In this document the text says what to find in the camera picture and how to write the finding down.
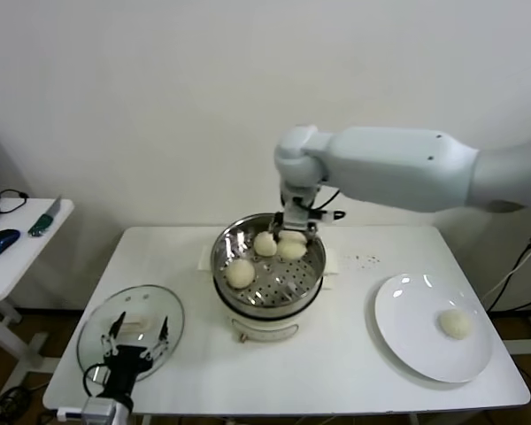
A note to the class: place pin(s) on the white oval plate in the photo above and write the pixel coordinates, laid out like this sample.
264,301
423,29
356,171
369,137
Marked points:
407,310

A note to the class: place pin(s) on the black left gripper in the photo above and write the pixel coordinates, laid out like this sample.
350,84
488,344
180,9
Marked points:
126,363

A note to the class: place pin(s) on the white side table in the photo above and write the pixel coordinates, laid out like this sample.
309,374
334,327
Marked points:
22,265

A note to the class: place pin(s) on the stainless steel steamer basket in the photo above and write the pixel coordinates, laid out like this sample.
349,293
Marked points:
274,283

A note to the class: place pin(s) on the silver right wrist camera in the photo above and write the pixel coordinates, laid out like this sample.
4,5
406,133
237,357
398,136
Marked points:
298,212

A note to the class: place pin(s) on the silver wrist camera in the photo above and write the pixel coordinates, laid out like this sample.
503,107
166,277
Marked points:
298,212
99,409

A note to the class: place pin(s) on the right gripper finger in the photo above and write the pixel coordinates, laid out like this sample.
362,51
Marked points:
312,232
276,223

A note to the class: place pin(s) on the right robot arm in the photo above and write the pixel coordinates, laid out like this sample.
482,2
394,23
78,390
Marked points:
380,164

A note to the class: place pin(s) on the white electric cooker base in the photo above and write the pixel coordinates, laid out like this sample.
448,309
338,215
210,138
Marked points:
265,329

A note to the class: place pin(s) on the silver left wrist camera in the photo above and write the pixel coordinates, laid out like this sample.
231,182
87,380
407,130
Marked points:
99,409

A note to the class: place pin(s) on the blue computer mouse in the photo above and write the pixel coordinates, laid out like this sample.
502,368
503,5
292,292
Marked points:
0,243

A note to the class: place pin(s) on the white steamed baozi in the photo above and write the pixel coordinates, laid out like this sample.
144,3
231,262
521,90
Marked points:
455,325
292,250
240,273
264,244

